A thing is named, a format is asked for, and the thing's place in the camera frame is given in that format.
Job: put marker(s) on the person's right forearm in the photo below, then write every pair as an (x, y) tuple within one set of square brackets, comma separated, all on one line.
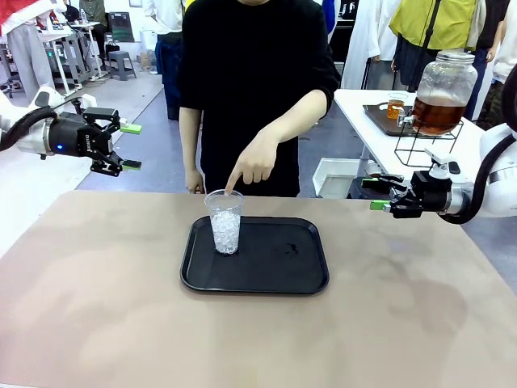
[(190, 141)]

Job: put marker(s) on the short clear iced cup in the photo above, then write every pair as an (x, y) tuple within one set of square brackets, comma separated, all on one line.
[(396, 109)]

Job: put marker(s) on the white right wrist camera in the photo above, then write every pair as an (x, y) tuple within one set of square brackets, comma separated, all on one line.
[(442, 165)]

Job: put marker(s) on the hanging white coat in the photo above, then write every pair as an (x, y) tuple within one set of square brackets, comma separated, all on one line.
[(363, 40)]

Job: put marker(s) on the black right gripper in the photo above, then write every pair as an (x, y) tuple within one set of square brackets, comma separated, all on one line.
[(434, 194)]

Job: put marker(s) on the white workshop desk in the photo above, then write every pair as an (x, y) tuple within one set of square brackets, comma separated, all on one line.
[(64, 48)]

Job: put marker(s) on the black office chair base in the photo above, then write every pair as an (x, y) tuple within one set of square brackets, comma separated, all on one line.
[(10, 87)]

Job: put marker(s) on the black plastic serving tray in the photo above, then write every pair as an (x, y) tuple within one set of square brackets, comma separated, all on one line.
[(258, 275)]

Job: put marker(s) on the dark poster board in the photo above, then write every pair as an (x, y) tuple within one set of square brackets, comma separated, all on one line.
[(122, 27)]

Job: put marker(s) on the yellow-green jacket mannequin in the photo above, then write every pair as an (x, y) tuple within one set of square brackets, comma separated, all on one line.
[(436, 24)]

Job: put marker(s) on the dark brown serving tray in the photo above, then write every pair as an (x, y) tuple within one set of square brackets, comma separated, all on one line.
[(379, 121)]

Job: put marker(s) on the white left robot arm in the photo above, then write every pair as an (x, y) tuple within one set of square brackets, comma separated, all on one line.
[(24, 139)]

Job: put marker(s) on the white storage box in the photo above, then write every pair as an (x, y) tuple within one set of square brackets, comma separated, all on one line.
[(148, 50)]

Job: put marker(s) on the person's black sweater torso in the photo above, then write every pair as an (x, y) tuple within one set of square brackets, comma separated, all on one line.
[(250, 60)]

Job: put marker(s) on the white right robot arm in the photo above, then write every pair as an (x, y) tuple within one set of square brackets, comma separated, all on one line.
[(501, 182)]

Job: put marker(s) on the person's left hand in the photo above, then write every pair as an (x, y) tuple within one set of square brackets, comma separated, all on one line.
[(256, 161)]

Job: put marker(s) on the clear water bottle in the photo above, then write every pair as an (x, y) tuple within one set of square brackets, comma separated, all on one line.
[(83, 17)]

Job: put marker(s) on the glass tea dispenser jar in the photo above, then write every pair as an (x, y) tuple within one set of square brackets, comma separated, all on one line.
[(444, 81)]

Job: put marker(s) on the white plastic bin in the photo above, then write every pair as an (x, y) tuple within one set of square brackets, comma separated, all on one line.
[(335, 178)]

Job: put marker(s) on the seated person in dark clothes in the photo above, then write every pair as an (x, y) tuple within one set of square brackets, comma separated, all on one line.
[(95, 16)]

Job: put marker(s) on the red garment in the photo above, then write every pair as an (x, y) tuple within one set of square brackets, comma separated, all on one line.
[(20, 12)]

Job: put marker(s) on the person's right hand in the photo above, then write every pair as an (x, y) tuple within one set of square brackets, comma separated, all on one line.
[(194, 182)]

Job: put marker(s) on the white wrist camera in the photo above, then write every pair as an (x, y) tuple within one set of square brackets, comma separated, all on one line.
[(88, 101), (442, 165)]

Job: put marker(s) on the navy skirt mannequin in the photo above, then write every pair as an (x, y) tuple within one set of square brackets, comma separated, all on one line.
[(167, 60)]

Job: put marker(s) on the grey step stool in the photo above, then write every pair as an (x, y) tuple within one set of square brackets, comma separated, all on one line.
[(121, 64)]

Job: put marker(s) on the person's left forearm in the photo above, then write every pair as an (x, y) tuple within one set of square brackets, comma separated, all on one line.
[(299, 115)]

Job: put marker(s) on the tall clear iced cup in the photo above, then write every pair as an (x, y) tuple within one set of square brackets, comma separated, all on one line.
[(225, 230)]

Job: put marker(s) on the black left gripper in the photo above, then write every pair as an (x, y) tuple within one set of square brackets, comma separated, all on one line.
[(72, 135)]

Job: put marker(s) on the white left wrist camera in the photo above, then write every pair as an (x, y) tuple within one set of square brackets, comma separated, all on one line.
[(88, 101)]

